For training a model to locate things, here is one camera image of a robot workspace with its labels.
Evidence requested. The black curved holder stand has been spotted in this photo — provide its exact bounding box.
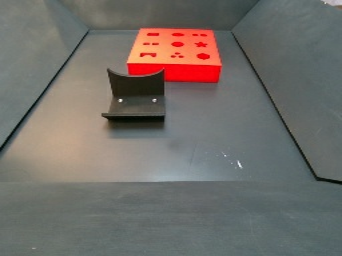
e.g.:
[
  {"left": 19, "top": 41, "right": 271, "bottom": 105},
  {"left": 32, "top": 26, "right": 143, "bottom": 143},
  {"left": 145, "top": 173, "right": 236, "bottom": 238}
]
[{"left": 101, "top": 69, "right": 166, "bottom": 120}]

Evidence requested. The red shape-sorter box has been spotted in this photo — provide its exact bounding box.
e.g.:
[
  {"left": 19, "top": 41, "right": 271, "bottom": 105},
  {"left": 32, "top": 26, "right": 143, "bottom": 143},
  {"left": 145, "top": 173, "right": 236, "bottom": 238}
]
[{"left": 127, "top": 28, "right": 222, "bottom": 83}]

